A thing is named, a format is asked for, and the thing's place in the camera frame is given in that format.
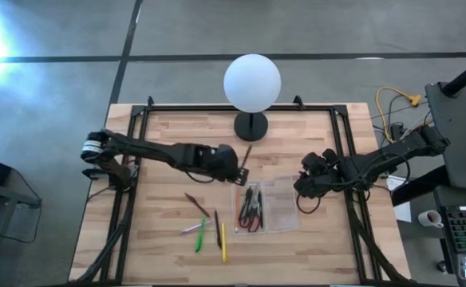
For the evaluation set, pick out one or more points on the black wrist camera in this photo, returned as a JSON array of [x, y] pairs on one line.
[[223, 153], [317, 161]]

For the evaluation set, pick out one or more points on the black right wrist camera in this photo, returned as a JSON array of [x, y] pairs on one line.
[[317, 161]]

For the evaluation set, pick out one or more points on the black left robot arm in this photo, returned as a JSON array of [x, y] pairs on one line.
[[149, 149]]

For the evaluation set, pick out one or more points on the white globe table lamp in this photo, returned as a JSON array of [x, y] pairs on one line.
[[252, 83]]

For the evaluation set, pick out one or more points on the white paper sheet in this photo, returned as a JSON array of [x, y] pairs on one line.
[[404, 211]]

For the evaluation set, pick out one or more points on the yellow pen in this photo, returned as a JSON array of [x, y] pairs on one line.
[[223, 243]]

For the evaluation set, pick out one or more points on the pink translucent pen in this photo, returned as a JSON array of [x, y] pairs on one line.
[[193, 228]]

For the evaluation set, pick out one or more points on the white mug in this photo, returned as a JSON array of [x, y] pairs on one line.
[[430, 218]]

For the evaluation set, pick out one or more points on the clear plastic supply box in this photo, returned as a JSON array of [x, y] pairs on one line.
[[281, 207]]

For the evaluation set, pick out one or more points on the green pen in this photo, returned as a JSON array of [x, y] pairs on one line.
[[200, 235]]

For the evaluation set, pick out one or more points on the black aluminium table frame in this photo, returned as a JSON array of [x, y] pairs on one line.
[[237, 108]]

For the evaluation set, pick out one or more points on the black power adapter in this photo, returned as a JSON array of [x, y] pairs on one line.
[[396, 130]]

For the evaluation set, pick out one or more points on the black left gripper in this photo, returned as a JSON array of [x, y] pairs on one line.
[[221, 167]]

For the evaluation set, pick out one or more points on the brown pen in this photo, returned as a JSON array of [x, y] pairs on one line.
[[197, 204]]

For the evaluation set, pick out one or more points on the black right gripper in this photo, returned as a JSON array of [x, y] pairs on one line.
[[332, 177]]

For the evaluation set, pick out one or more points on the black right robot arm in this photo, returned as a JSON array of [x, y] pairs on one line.
[[396, 153]]

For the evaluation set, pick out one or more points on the black side desk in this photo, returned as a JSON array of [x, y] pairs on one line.
[[460, 131]]

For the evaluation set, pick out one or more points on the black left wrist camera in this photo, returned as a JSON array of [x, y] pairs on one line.
[[223, 153]]

